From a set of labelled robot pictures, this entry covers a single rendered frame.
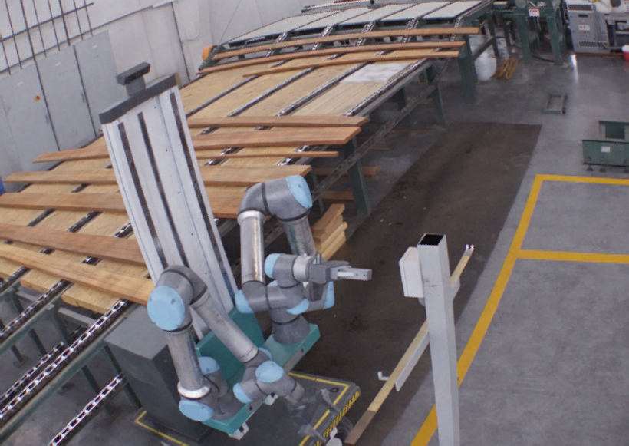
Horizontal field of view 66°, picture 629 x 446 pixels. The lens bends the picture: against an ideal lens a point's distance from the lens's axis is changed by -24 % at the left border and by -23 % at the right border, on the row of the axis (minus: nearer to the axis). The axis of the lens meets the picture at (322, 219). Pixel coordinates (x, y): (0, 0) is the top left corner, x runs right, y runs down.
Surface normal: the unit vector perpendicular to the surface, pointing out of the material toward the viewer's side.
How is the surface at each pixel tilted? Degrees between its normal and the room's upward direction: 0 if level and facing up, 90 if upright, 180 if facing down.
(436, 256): 90
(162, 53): 90
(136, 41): 87
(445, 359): 90
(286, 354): 0
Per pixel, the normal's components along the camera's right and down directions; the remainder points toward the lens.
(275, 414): -0.22, -0.87
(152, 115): 0.85, 0.05
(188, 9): -0.47, 0.48
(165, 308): -0.11, 0.34
